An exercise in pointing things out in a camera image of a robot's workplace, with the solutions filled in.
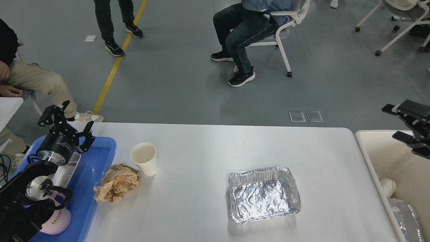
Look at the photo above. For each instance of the white side table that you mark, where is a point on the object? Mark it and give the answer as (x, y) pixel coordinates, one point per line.
(8, 108)

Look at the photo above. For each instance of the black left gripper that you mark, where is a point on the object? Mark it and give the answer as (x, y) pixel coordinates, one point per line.
(58, 147)

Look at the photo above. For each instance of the brown paper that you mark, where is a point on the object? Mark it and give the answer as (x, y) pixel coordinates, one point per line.
(118, 180)

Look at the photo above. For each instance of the aluminium foil tray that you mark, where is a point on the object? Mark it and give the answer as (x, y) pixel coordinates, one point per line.
(263, 193)

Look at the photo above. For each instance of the pink mug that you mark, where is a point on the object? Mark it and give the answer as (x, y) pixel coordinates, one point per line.
(55, 221)

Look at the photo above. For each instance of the person with white sneakers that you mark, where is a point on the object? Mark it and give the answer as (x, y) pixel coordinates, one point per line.
(334, 4)

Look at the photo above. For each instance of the blue plastic tray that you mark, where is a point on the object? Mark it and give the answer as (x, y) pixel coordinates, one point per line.
(96, 162)

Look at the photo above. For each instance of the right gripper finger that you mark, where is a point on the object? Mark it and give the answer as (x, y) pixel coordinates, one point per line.
(419, 145)
(411, 112)

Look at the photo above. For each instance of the white paper cup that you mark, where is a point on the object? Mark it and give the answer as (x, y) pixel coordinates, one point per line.
(144, 155)

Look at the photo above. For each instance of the person in beige trousers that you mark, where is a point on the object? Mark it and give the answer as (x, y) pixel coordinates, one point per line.
(17, 75)

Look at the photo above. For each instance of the steel rectangular container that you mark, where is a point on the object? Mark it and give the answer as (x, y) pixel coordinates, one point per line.
(68, 174)

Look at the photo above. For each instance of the beige plastic bin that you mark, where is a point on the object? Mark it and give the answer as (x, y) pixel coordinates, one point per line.
(386, 157)

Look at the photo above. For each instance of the white office chair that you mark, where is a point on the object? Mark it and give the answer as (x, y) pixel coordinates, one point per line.
(296, 16)

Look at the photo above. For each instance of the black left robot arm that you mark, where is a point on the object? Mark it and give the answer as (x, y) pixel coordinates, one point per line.
(32, 187)

